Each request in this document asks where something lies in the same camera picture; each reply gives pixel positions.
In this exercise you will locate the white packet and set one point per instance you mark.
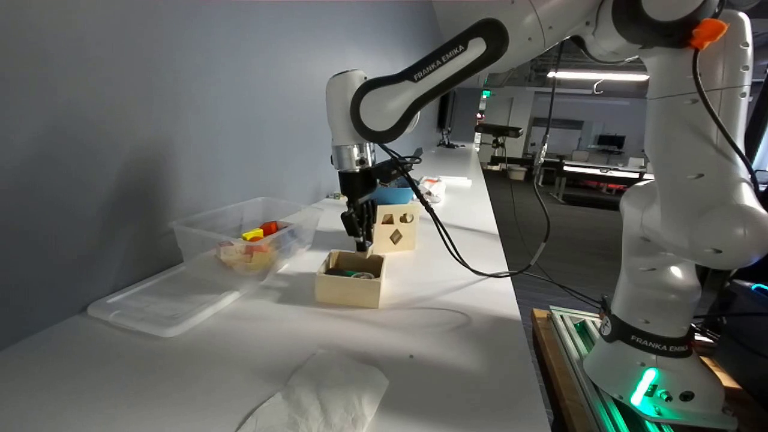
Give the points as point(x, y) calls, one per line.
point(433, 190)

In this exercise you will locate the small open wooden box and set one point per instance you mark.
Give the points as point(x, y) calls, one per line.
point(348, 292)

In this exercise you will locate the clear plastic container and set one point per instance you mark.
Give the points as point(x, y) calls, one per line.
point(205, 231)

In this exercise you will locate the background computer monitor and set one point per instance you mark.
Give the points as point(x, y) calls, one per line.
point(609, 143)

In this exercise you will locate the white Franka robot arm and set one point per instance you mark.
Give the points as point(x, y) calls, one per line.
point(680, 225)

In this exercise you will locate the wooden shape sorter cube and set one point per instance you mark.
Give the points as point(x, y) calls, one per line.
point(397, 235)

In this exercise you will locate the ceiling light strip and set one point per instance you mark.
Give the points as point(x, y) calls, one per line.
point(600, 75)

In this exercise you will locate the clear plastic lid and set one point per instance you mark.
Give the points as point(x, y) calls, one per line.
point(159, 304)

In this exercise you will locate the long yellow block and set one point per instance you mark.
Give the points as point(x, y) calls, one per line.
point(252, 233)

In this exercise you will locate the small colourful objects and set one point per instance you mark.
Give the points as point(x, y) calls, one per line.
point(336, 195)

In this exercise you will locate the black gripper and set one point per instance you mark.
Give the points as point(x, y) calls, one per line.
point(359, 190)

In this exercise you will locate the red block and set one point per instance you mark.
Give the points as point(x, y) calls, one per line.
point(269, 228)

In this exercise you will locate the blue bowl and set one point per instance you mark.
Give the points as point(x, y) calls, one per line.
point(397, 195)

